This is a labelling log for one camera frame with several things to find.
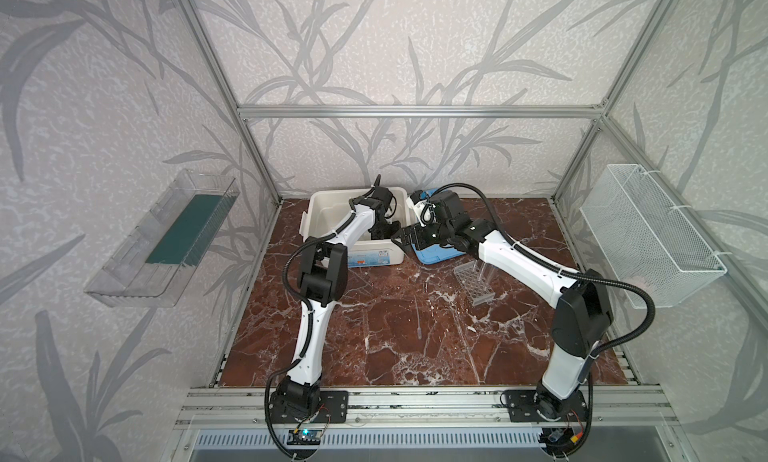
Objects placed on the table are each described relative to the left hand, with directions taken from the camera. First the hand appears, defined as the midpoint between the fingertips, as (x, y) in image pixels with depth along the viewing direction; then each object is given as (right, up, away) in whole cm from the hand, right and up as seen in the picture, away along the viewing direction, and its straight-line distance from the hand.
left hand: (403, 233), depth 101 cm
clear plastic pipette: (+5, -29, -14) cm, 32 cm away
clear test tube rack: (+24, -15, -5) cm, 28 cm away
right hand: (+1, +3, -17) cm, 17 cm away
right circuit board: (+40, -50, -27) cm, 70 cm away
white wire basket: (+54, -2, -38) cm, 66 cm away
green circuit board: (-24, -48, -29) cm, 61 cm away
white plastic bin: (-26, +9, +2) cm, 28 cm away
